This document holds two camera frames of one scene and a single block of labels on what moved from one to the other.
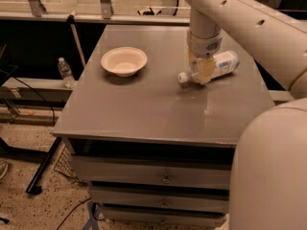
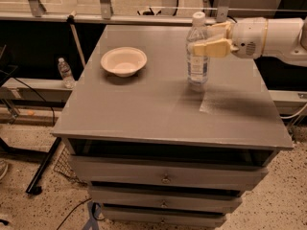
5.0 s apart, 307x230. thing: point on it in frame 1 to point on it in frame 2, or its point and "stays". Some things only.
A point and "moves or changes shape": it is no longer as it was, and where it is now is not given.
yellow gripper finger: [206, 69] to [220, 48]
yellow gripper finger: [193, 63] to [220, 31]
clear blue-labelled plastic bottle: [225, 63] moves or changes shape
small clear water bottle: [66, 73] stays
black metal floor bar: [35, 186] stays
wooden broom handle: [71, 19] stays
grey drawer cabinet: [158, 152] stays
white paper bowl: [124, 60] stays
